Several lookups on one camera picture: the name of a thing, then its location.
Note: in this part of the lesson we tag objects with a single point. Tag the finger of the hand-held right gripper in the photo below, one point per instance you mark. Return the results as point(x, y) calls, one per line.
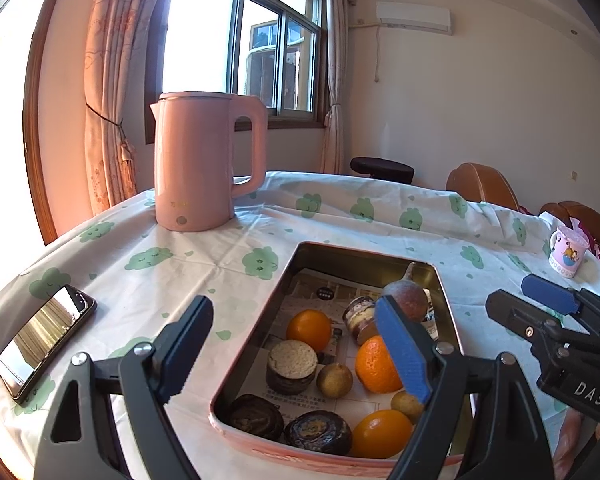
point(550, 292)
point(515, 312)

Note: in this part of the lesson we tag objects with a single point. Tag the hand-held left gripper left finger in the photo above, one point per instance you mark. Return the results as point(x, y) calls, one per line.
point(180, 360)

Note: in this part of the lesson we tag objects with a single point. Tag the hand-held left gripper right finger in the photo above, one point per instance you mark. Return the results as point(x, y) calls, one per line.
point(400, 350)

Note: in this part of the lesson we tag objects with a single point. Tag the orange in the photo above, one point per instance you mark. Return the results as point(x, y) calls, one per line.
point(380, 432)
point(308, 330)
point(375, 367)

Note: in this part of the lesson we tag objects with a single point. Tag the brown passion fruit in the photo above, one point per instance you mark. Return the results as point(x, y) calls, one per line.
point(407, 297)

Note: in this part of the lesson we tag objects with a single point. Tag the brown round cake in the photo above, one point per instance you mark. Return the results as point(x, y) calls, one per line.
point(290, 360)
point(357, 317)

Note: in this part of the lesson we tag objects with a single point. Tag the longan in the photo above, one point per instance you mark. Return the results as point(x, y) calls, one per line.
point(404, 404)
point(334, 380)

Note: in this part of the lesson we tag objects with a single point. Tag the dark swirl cake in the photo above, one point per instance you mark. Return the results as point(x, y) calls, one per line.
point(317, 432)
point(255, 417)

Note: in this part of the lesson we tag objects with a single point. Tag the pink rectangular tin box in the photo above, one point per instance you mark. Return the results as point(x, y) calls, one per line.
point(270, 320)

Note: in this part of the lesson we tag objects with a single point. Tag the person's right hand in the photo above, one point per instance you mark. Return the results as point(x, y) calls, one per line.
point(577, 445)

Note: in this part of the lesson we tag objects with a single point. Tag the pink cartoon cup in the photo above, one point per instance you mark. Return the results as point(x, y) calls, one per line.
point(567, 255)

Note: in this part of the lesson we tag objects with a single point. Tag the brown leather sofa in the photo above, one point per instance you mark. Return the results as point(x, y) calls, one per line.
point(570, 210)

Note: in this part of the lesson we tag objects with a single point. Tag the white tablecloth with green clouds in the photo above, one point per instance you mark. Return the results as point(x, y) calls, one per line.
point(180, 260)

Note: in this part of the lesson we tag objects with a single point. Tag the brown leather armchair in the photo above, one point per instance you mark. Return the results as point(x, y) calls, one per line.
point(480, 185)

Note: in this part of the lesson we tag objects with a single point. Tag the black smartphone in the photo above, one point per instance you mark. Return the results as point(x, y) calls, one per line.
point(45, 340)

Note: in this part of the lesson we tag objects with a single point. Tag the dark round stool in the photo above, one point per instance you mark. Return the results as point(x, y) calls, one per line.
point(380, 166)

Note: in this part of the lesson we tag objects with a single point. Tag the pink electric kettle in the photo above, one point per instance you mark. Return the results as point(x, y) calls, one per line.
point(195, 160)

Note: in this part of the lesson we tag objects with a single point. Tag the curtain tieback tassel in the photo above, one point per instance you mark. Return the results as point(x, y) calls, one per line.
point(127, 160)

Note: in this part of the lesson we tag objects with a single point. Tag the narrow beige curtain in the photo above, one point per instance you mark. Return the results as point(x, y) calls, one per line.
point(335, 85)

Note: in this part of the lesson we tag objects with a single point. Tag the wide beige patterned curtain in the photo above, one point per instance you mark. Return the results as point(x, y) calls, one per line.
point(115, 60)

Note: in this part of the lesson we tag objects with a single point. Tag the white air conditioner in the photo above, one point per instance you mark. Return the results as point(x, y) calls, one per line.
point(412, 15)

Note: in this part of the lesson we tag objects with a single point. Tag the sliding glass window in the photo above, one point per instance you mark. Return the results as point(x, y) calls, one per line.
point(200, 35)

